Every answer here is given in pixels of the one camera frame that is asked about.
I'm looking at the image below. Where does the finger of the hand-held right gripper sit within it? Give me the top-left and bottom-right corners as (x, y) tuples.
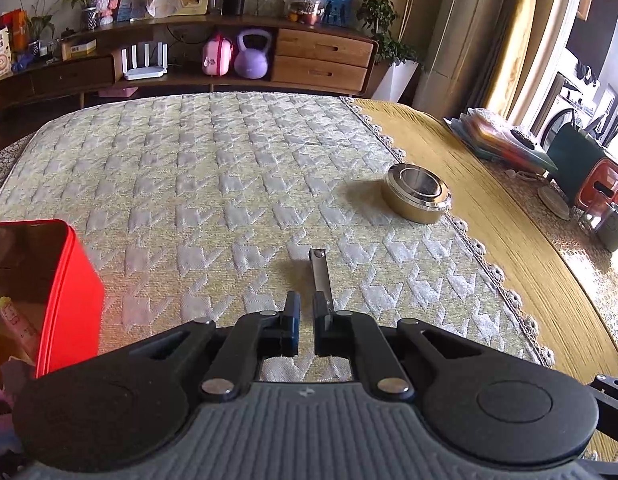
(586, 374), (618, 437)

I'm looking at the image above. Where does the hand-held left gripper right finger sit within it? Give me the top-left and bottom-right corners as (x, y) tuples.
(313, 291), (484, 402)

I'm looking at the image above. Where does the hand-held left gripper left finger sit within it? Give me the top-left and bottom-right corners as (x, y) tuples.
(131, 290), (302, 403)

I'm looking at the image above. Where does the metal nail clipper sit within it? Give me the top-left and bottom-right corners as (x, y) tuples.
(308, 248), (336, 313)

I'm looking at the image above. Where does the red tin box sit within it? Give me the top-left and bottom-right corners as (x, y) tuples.
(0, 220), (106, 380)

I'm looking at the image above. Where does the round metal ashtray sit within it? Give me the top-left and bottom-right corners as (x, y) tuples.
(381, 162), (450, 225)

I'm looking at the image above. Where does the glass jar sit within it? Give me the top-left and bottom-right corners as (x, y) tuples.
(579, 200), (618, 253)

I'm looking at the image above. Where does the yellow tablecloth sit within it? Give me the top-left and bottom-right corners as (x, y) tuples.
(349, 97), (618, 461)

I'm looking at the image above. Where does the round coaster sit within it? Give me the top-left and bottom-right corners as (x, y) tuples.
(537, 185), (572, 221)

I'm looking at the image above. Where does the orange red container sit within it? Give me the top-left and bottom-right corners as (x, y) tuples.
(574, 157), (618, 211)

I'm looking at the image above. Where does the green bag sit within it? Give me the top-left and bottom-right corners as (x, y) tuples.
(546, 122), (610, 201)

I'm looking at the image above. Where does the white planter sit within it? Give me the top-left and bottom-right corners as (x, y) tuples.
(371, 58), (420, 103)

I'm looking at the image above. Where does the stack of colourful folders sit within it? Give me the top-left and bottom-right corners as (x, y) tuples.
(443, 107), (560, 173)

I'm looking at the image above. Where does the wooden TV cabinet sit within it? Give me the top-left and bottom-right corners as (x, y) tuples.
(0, 14), (380, 113)

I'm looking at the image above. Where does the purple kettlebell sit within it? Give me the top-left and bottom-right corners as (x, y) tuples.
(234, 28), (274, 80)

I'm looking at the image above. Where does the pink toy case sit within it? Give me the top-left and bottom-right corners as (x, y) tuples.
(202, 31), (236, 77)

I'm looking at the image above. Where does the pink and yellow toy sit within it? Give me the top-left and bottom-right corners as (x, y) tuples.
(0, 296), (40, 356)

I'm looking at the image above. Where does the washing machine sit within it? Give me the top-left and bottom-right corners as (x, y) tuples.
(531, 72), (590, 153)

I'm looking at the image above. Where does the white router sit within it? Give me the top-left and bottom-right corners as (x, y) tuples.
(121, 42), (170, 82)

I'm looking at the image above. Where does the small purple item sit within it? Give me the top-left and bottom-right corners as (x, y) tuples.
(0, 385), (20, 456)

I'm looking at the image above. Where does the plastic bag of fruit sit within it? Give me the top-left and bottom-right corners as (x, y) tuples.
(283, 0), (324, 26)

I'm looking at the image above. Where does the green potted tree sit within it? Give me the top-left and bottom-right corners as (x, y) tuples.
(353, 0), (426, 67)

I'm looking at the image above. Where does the lace circle tablecloth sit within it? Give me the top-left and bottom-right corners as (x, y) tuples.
(0, 136), (32, 201)

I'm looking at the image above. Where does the white and yellow box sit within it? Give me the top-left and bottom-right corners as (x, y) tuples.
(61, 39), (97, 61)

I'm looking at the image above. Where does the blue picture book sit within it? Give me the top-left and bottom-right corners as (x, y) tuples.
(116, 0), (150, 22)

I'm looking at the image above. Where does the beige curtain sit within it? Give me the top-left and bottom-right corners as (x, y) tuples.
(481, 0), (582, 122)

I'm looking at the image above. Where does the small potted plant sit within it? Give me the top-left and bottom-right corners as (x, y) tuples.
(25, 0), (57, 57)

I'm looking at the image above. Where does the white and orange cereal bag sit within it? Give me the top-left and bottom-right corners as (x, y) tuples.
(0, 26), (14, 82)

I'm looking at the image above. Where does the orange bottle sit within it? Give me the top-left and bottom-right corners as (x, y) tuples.
(11, 10), (28, 52)

